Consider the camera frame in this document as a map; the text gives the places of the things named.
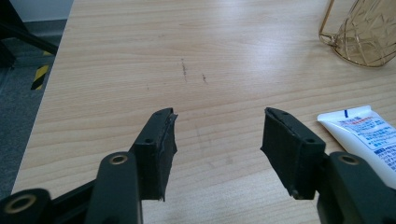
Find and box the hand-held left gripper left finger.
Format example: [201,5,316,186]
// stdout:
[129,106,178,203]

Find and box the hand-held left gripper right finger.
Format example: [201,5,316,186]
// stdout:
[261,106,328,201]

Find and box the white toothpaste tube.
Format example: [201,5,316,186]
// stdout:
[317,105,396,189]

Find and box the amber transparent cup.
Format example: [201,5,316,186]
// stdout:
[318,0,396,68]

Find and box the yellow and black floor tape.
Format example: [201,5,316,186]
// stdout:
[30,63,50,91]

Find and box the black metal stand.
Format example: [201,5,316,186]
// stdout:
[0,0,60,68]

